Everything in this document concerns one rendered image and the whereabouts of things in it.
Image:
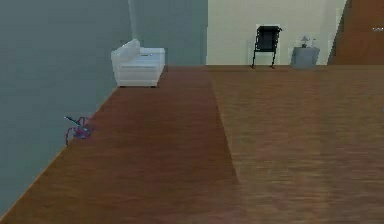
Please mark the brown wooden door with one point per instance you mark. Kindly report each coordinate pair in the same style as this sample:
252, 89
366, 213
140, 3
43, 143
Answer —
361, 36

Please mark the small white vase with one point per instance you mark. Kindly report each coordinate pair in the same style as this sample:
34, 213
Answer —
313, 42

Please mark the small grey lamp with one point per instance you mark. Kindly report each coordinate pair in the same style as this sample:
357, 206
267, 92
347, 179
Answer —
304, 40

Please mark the black chair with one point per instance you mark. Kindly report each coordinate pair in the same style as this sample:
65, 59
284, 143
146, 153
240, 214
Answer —
266, 40

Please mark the white sofa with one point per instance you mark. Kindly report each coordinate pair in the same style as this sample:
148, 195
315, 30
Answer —
136, 68

